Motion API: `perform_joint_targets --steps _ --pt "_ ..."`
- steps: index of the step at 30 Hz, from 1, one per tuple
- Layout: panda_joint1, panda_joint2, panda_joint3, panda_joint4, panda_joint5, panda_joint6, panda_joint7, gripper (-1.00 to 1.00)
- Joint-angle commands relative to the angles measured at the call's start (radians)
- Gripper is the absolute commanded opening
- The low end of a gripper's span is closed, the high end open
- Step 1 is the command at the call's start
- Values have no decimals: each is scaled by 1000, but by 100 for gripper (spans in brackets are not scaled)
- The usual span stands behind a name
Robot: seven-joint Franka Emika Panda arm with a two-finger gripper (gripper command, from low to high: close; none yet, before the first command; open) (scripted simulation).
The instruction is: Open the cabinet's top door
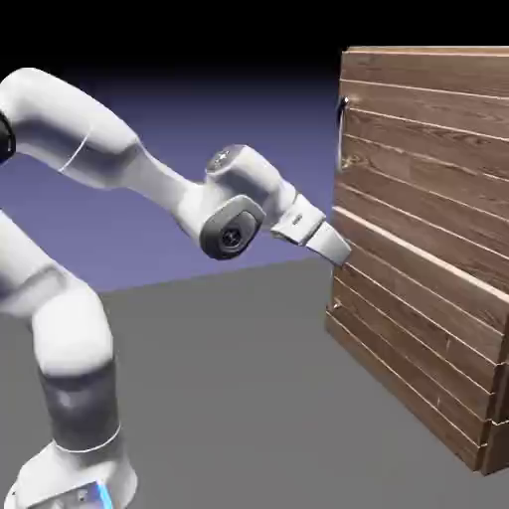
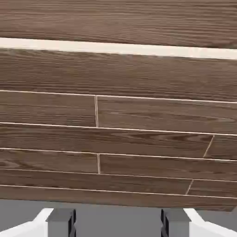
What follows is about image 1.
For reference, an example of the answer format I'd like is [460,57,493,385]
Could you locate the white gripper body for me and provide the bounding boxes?
[305,220,354,267]

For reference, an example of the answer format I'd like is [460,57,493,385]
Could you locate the small wooden cabinet door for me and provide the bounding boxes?
[324,206,509,475]

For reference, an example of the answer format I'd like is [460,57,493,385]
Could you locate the large wooden cabinet door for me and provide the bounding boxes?
[332,78,509,293]

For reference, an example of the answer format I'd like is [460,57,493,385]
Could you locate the wooden slatted cabinet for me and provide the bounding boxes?
[323,45,509,477]

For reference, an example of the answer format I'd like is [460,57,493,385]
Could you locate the long curved metal handle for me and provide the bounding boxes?
[334,94,352,173]

